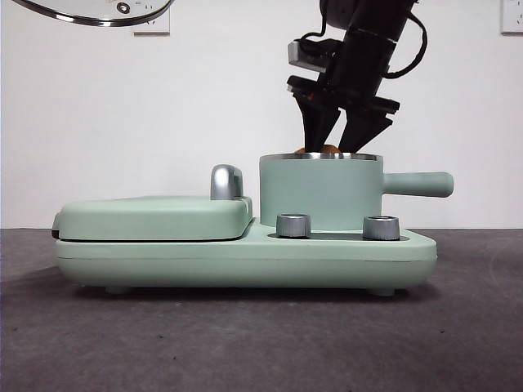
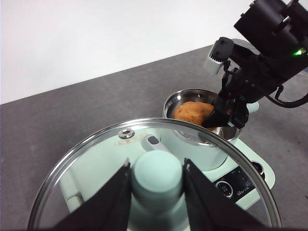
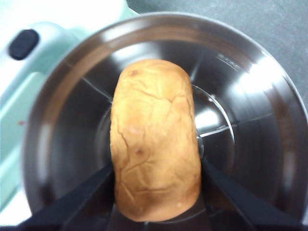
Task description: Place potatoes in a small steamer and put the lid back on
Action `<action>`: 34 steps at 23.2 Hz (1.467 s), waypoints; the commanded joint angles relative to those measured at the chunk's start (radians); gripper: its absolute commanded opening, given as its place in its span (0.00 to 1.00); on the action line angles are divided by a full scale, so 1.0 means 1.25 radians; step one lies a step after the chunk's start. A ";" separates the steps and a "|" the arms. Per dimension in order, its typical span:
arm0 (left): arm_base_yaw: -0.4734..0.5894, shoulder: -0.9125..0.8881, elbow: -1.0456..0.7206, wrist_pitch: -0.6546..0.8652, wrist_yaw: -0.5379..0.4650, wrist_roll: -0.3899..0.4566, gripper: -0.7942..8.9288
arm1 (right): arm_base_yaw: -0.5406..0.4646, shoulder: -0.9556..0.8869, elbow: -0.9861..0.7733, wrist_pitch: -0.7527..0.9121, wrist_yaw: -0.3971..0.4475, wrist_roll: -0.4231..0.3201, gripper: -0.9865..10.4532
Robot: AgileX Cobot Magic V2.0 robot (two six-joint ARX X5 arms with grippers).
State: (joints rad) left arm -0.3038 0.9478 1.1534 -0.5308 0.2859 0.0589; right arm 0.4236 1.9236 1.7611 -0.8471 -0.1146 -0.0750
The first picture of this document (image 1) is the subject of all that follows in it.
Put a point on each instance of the brown potato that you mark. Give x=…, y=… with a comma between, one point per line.
x=327, y=149

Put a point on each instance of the glass lid with green knob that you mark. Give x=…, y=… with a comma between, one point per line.
x=94, y=12

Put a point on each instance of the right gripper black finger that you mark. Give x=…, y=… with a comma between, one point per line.
x=361, y=130
x=318, y=122

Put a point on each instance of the mint green cooker base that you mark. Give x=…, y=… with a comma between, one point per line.
x=245, y=263

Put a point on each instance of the silver control knob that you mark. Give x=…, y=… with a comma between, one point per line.
x=293, y=226
x=381, y=228

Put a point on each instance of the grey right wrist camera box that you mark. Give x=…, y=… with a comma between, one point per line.
x=310, y=57

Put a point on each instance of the white wall socket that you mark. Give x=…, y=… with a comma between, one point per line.
x=512, y=18
x=157, y=28

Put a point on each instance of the mint green griddle cover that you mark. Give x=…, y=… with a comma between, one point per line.
x=155, y=218

